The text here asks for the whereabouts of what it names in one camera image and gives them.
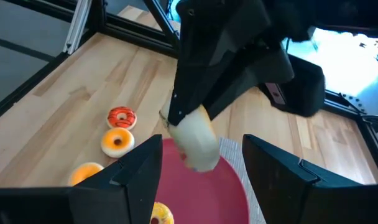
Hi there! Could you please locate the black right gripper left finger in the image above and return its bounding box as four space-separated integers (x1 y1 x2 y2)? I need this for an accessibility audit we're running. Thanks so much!
0 134 164 224

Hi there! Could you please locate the black aluminium table frame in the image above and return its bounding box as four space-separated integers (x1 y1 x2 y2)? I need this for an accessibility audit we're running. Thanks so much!
0 0 378 183

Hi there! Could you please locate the silver aluminium profile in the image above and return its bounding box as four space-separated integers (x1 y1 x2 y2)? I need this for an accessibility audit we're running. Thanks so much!
62 0 93 55

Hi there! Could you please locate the small orange glazed donut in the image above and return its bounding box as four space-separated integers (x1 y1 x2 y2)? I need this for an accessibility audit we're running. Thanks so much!
100 127 136 159
67 162 104 187

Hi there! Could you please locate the dark pink round plate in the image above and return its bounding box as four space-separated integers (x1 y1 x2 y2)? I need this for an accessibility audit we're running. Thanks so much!
154 138 251 224

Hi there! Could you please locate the grey woven placemat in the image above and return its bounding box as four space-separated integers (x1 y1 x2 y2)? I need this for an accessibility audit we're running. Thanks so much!
218 136 268 224

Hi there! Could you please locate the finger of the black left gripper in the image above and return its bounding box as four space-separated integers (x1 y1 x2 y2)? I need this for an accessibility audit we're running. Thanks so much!
204 43 295 121
167 0 271 127

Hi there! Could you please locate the small red striped donut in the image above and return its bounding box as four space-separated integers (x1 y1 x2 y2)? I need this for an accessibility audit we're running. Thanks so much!
106 106 137 131

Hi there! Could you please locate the small yellow glazed donut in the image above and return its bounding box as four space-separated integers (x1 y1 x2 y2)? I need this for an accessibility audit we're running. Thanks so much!
149 202 175 224

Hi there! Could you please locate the large lilac glazed donut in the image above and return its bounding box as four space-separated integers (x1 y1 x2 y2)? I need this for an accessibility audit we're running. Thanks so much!
159 104 221 173

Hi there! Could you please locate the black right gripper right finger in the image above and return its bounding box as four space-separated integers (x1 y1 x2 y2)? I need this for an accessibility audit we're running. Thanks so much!
242 134 378 224

